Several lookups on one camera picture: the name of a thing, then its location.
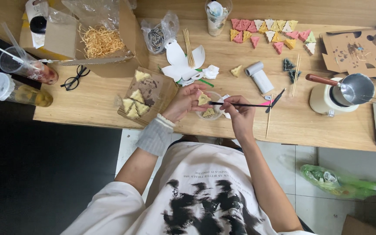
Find dark green tree-shaped piece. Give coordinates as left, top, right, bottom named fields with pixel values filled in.
left=288, top=69, right=302, bottom=84
left=283, top=58, right=296, bottom=72

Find white paper flower cutout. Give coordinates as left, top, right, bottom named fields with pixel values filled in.
left=161, top=39, right=206, bottom=87

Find clear cup with red drink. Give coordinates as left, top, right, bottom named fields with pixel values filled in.
left=0, top=46, right=59, bottom=86

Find group of coloured tree pieces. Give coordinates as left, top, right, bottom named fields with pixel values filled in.
left=229, top=18, right=317, bottom=56

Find white crumpled paper flower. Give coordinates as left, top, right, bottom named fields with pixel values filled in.
left=202, top=64, right=220, bottom=80

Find clear bag of grey parts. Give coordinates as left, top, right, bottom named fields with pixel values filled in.
left=140, top=11, right=180, bottom=55

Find black-framed glasses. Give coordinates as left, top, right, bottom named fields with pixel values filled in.
left=60, top=65, right=91, bottom=91

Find bundle of wooden skewers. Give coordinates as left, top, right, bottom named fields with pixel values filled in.
left=182, top=28, right=196, bottom=69

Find green plastic bag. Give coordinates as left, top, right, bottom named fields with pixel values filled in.
left=300, top=164, right=376, bottom=200

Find open cardboard box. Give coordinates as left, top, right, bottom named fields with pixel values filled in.
left=18, top=0, right=149, bottom=79

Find lidded cup with yellow drink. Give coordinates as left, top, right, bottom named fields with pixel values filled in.
left=0, top=72, right=54, bottom=108

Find black bottle with white label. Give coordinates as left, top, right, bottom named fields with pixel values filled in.
left=24, top=0, right=49, bottom=50

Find tan shredded paper filling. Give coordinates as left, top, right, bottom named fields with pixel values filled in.
left=78, top=23, right=125, bottom=60

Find clear plastic wrap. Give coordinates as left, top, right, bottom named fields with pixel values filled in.
left=46, top=0, right=121, bottom=31

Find cream electric heater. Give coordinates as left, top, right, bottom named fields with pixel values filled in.
left=309, top=77, right=360, bottom=118

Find steel pot with wooden handle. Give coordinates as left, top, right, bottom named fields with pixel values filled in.
left=305, top=73, right=376, bottom=106

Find person's left hand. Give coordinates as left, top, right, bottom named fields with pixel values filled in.
left=162, top=84, right=213, bottom=123

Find wooden skewer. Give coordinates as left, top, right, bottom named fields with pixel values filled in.
left=293, top=54, right=302, bottom=95
left=265, top=94, right=274, bottom=139
left=291, top=54, right=300, bottom=97

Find white printed t-shirt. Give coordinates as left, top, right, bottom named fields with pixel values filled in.
left=61, top=135, right=317, bottom=235

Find white tissue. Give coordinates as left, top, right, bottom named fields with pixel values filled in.
left=220, top=94, right=233, bottom=120

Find brown cardboard box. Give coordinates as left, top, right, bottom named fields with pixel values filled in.
left=341, top=214, right=376, bottom=235

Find white drinking straw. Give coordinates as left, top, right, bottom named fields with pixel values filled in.
left=0, top=40, right=24, bottom=63

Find person's right hand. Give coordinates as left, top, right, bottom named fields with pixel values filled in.
left=219, top=95, right=257, bottom=141

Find black tweezers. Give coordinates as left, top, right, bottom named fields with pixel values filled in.
left=265, top=87, right=287, bottom=114

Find grey knit wrist cuff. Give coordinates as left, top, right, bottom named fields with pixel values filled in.
left=135, top=113, right=176, bottom=157

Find stained cardboard with holes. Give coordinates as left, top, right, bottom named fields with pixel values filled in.
left=319, top=22, right=376, bottom=78

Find stained cardboard tray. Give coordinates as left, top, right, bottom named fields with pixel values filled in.
left=117, top=67, right=179, bottom=127

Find white paper roll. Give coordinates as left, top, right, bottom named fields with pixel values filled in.
left=244, top=61, right=275, bottom=95

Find thin black paintbrush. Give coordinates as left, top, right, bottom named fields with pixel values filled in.
left=208, top=101, right=272, bottom=108

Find clear cup with scraps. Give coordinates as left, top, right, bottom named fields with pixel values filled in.
left=205, top=0, right=233, bottom=37

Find small clear plastic bowl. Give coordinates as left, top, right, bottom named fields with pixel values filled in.
left=196, top=91, right=225, bottom=121

